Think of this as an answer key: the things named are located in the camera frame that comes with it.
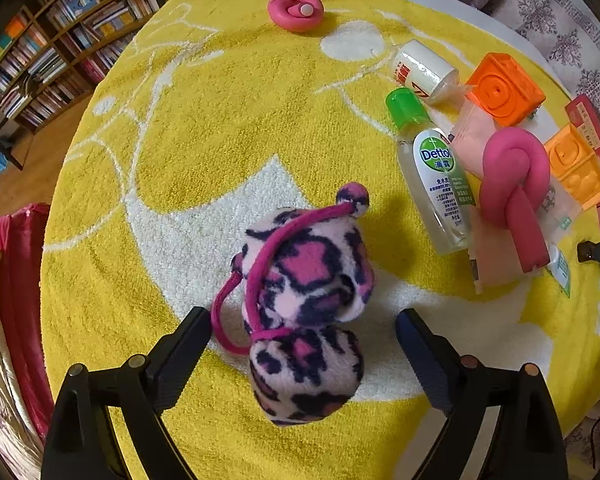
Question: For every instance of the small white green tube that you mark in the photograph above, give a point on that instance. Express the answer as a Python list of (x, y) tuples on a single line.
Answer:
[(561, 270)]

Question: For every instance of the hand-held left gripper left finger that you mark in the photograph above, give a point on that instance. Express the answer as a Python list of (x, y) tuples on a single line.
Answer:
[(187, 345)]

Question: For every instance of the dark orange cube toy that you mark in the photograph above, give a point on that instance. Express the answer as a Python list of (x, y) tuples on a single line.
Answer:
[(505, 90)]

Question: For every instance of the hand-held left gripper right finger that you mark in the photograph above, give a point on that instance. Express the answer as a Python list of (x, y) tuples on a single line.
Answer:
[(415, 345)]

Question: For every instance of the yellow printed towel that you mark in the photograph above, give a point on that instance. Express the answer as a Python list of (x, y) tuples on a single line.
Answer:
[(190, 160)]

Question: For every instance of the red cardboard box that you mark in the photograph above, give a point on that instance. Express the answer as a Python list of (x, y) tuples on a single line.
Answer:
[(592, 125)]

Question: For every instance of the pink leopard plush toy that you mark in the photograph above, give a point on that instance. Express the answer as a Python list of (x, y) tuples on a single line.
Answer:
[(300, 270)]

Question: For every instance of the pink satin cloth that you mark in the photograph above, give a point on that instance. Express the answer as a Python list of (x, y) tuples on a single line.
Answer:
[(22, 285)]

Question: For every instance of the pink knotted foam toy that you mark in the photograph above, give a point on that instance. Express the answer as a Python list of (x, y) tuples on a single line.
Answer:
[(510, 170)]

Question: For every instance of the white purple patterned curtain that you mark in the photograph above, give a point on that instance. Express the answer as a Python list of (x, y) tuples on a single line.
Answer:
[(555, 25)]

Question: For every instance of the light orange cube toy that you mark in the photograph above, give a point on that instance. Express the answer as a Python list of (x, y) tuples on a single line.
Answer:
[(575, 165)]

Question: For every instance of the clear green-capped sanitizer bottle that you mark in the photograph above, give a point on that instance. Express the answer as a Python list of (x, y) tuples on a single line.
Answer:
[(437, 185)]

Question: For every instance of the wooden bookshelf with books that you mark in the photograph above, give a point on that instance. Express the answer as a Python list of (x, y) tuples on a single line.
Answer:
[(55, 35)]

